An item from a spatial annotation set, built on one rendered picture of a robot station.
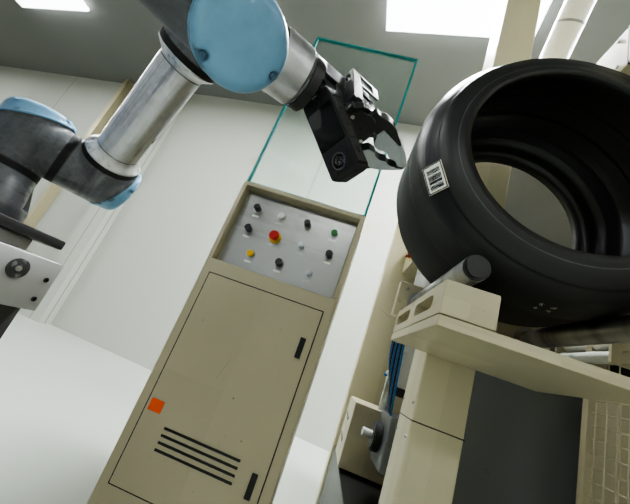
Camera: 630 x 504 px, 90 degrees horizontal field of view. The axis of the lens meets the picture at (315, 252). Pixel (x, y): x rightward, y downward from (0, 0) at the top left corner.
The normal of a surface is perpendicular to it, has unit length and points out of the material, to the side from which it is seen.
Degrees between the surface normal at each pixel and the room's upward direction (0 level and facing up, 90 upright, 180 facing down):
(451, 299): 90
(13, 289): 90
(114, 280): 90
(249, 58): 134
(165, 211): 90
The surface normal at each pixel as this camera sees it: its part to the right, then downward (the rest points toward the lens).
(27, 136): 0.70, 0.05
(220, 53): 0.27, 0.62
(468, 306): -0.03, -0.33
